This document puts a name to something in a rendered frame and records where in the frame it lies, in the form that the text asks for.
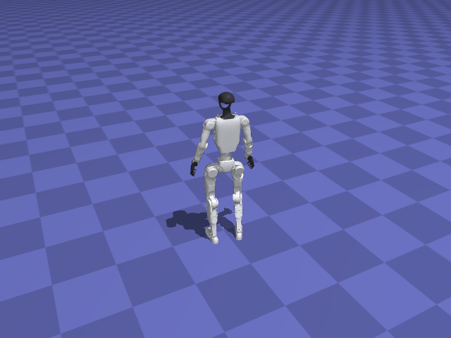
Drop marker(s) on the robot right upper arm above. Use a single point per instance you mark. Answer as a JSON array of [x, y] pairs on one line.
[[246, 130]]

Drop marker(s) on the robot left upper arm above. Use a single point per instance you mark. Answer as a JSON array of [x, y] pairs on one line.
[[208, 125]]

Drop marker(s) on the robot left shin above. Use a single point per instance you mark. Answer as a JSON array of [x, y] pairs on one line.
[[212, 215]]

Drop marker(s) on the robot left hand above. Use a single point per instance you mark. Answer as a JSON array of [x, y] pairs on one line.
[[192, 168]]

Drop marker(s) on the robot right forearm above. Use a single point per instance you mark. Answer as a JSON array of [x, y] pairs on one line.
[[248, 150]]

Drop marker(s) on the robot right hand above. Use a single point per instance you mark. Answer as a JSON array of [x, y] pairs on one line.
[[251, 165]]

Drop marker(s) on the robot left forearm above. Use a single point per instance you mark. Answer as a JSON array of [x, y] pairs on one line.
[[198, 154]]

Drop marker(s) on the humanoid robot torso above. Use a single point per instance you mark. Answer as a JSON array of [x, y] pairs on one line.
[[226, 138]]

